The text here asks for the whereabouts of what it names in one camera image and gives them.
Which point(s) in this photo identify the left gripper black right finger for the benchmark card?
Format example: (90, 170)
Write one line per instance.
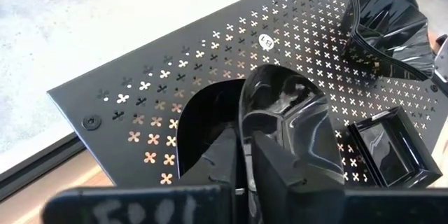
(290, 196)

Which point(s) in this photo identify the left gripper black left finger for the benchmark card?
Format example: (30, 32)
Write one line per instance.
(217, 168)

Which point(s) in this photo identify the small black square plate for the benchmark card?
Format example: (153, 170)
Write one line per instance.
(395, 147)

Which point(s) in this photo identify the round white B1 sticker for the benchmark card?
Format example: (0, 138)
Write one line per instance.
(266, 42)

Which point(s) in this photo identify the black perforated metal shelf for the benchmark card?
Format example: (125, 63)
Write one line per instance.
(87, 101)

